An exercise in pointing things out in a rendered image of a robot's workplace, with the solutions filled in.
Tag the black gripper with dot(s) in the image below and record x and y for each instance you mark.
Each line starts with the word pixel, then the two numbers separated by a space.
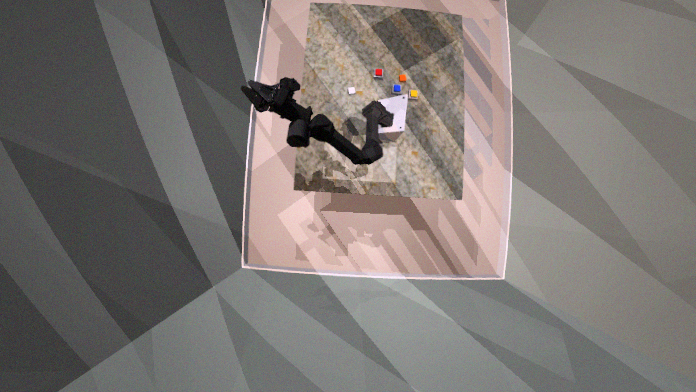
pixel 263 96

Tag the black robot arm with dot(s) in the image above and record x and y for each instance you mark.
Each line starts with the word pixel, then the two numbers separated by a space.
pixel 322 129

